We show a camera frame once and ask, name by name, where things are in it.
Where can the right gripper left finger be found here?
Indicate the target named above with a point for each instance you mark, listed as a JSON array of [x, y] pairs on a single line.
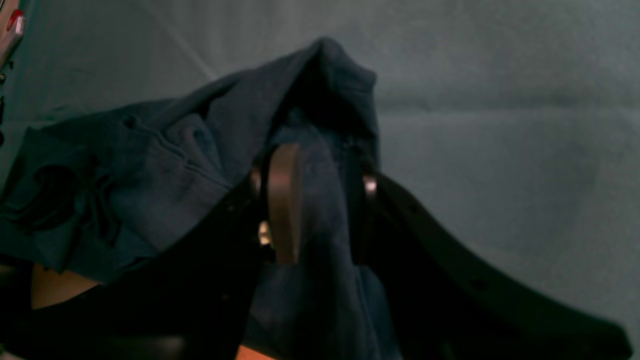
[[192, 301]]

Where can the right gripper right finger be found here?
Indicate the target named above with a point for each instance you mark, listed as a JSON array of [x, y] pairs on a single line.
[[446, 303]]

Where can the dark blue T-shirt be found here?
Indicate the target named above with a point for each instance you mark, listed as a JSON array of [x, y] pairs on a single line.
[[101, 194]]

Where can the light blue table cloth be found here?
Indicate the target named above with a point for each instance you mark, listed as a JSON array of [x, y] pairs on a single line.
[[516, 122]]

